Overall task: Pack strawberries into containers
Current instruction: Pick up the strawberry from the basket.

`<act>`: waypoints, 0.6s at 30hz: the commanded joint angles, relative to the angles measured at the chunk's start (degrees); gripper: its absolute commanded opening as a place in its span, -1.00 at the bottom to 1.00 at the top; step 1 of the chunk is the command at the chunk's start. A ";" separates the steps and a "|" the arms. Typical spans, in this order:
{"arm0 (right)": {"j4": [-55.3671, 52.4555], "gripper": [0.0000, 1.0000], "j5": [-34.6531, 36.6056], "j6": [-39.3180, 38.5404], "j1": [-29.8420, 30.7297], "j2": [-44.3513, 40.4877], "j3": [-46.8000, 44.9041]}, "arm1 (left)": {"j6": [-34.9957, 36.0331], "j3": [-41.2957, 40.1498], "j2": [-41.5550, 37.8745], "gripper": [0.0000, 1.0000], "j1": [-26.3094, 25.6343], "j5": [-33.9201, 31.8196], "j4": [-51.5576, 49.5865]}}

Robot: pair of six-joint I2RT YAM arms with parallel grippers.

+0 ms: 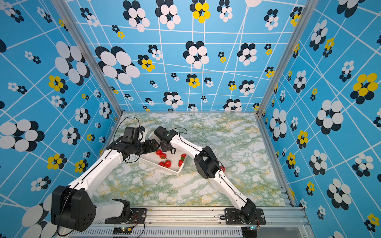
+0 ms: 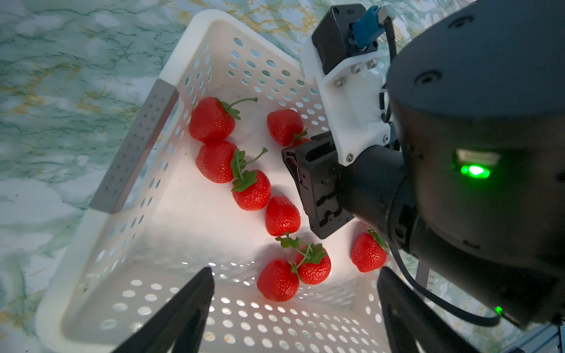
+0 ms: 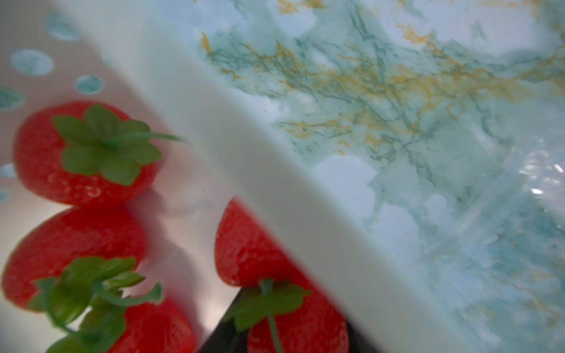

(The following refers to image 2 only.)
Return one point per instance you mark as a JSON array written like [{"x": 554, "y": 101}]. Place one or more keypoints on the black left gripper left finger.
[{"x": 179, "y": 326}]

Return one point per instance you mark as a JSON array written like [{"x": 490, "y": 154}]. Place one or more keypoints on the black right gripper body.
[{"x": 315, "y": 170}]

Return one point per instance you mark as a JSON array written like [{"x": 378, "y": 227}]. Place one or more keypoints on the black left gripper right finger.
[{"x": 410, "y": 323}]

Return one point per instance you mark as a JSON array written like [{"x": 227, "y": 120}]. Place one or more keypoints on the red strawberry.
[
  {"x": 310, "y": 262},
  {"x": 370, "y": 252},
  {"x": 251, "y": 189},
  {"x": 214, "y": 159},
  {"x": 286, "y": 128},
  {"x": 277, "y": 282},
  {"x": 214, "y": 120},
  {"x": 282, "y": 217}
]

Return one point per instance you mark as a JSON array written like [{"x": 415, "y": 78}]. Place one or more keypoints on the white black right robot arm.
[{"x": 452, "y": 148}]

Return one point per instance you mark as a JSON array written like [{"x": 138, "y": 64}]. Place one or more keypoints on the white perforated plastic basket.
[{"x": 156, "y": 221}]

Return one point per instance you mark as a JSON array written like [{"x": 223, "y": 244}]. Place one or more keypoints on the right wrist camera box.
[{"x": 349, "y": 30}]

